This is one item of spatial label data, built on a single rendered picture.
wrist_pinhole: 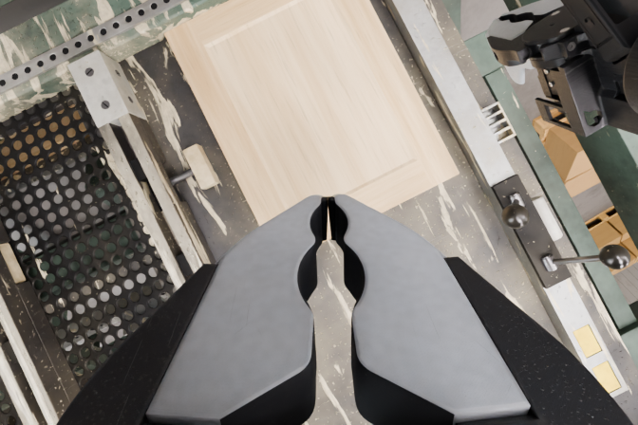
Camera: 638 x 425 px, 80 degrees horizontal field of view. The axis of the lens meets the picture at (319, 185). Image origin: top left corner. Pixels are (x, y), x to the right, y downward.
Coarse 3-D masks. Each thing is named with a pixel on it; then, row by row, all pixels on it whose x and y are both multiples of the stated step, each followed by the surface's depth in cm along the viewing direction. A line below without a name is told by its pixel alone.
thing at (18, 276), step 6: (0, 246) 71; (6, 246) 72; (6, 252) 71; (12, 252) 73; (6, 258) 71; (12, 258) 72; (12, 264) 72; (18, 264) 73; (12, 270) 71; (18, 270) 72; (12, 276) 70; (18, 276) 71; (24, 276) 73; (18, 282) 71
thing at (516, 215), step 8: (512, 200) 66; (520, 200) 66; (504, 208) 58; (512, 208) 57; (520, 208) 57; (504, 216) 58; (512, 216) 57; (520, 216) 56; (528, 216) 57; (512, 224) 57; (520, 224) 56
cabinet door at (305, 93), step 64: (256, 0) 72; (320, 0) 72; (192, 64) 72; (256, 64) 72; (320, 64) 72; (384, 64) 71; (256, 128) 72; (320, 128) 72; (384, 128) 71; (256, 192) 71; (320, 192) 71; (384, 192) 71
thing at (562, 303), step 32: (384, 0) 73; (416, 0) 70; (416, 32) 69; (448, 64) 69; (448, 96) 69; (480, 128) 69; (480, 160) 68; (544, 288) 67; (576, 320) 67; (576, 352) 67; (608, 352) 67
